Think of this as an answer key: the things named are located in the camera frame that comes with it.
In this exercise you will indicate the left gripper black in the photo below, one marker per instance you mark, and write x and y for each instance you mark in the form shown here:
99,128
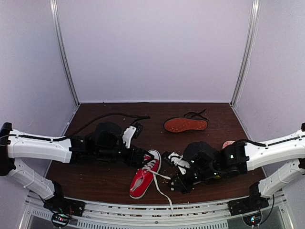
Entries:
137,163

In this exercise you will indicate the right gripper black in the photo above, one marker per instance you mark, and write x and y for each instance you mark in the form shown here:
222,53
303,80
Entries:
183,187

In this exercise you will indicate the red canvas sneaker white laces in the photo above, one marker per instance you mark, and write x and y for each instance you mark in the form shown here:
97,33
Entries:
147,174

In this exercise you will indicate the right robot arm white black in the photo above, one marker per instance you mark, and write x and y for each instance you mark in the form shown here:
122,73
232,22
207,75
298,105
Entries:
201,162

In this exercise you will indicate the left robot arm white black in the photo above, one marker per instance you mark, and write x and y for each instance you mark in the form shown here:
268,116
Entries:
108,143

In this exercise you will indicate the upturned shoe orange sole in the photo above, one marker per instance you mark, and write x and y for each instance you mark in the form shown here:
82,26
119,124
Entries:
191,121

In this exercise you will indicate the red patterned bowl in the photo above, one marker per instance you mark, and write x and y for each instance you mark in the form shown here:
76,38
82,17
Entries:
227,143

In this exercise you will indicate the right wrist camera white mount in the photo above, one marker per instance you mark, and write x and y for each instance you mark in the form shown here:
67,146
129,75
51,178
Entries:
174,159

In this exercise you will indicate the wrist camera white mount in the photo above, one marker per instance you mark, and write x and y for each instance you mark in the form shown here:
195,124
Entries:
132,132
174,159

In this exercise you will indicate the front aluminium rail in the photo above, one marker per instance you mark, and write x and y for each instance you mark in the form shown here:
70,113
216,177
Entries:
205,215

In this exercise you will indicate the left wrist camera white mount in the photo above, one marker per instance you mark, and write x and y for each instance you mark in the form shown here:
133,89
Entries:
132,132

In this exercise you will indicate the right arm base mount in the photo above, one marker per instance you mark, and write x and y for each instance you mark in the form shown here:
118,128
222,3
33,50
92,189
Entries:
251,206

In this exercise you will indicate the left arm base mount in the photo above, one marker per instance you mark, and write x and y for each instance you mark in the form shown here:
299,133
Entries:
62,208

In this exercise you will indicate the left aluminium frame post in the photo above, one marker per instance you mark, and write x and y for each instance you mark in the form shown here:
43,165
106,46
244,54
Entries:
63,55

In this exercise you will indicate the aluminium frame post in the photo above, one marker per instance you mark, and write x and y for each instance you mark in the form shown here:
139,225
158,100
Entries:
63,55
252,28

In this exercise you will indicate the right aluminium frame post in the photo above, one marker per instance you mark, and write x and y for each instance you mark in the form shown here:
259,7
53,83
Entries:
252,28

